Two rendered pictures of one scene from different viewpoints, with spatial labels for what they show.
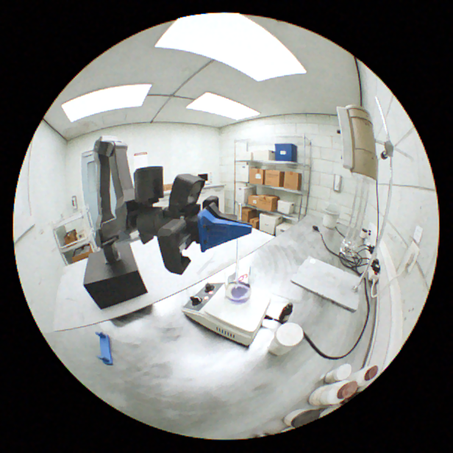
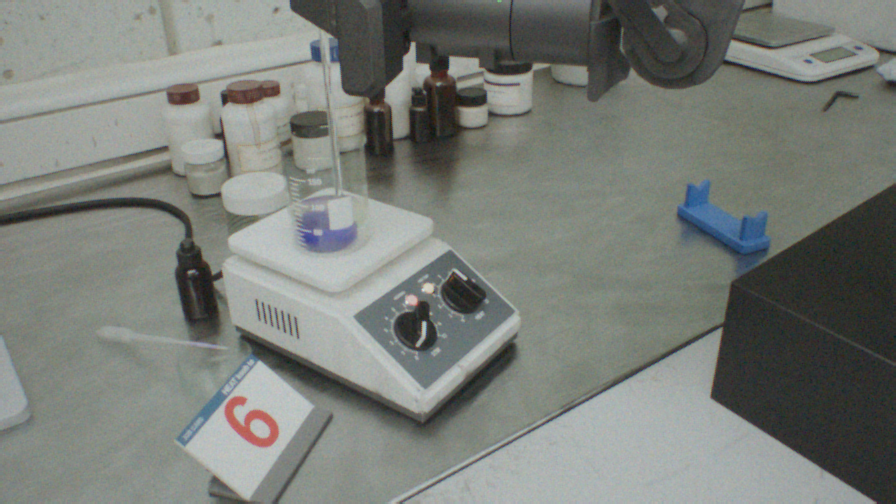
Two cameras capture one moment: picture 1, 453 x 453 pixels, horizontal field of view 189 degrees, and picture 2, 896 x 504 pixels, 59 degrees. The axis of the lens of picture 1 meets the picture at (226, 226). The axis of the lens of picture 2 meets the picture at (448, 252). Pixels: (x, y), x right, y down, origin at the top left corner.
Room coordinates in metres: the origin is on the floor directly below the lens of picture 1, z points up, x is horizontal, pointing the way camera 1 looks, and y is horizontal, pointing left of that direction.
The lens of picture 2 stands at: (0.72, 0.13, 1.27)
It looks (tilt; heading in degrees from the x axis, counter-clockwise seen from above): 29 degrees down; 187
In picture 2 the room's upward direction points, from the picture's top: 1 degrees counter-clockwise
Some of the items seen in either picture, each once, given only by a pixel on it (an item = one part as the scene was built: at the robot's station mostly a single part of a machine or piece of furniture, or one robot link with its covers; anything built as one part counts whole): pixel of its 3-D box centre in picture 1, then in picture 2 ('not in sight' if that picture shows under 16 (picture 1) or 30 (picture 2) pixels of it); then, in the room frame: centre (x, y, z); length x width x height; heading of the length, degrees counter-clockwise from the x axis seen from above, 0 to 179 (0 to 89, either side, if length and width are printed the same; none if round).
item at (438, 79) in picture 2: not in sight; (439, 91); (-0.26, 0.00, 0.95); 0.04 x 0.04 x 0.11
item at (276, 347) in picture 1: (284, 340); (260, 224); (0.10, -0.12, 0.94); 0.06 x 0.06 x 0.08
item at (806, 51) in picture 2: not in sight; (778, 43); (-0.64, 0.52, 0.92); 0.26 x 0.19 x 0.05; 39
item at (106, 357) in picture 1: (102, 346); (723, 213); (0.00, 0.31, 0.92); 0.10 x 0.03 x 0.04; 31
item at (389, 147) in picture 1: (385, 150); not in sight; (0.23, -0.50, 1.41); 0.25 x 0.11 x 0.05; 42
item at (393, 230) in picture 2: (239, 303); (332, 234); (0.19, -0.03, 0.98); 0.12 x 0.12 x 0.01; 60
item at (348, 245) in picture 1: (357, 215); not in sight; (0.28, -0.40, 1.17); 0.07 x 0.07 x 0.25
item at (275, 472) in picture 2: not in sight; (259, 425); (0.34, -0.05, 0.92); 0.09 x 0.06 x 0.04; 169
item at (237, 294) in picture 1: (240, 285); (323, 193); (0.21, -0.03, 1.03); 0.07 x 0.06 x 0.08; 75
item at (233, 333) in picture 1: (229, 309); (361, 291); (0.20, -0.01, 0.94); 0.22 x 0.13 x 0.08; 60
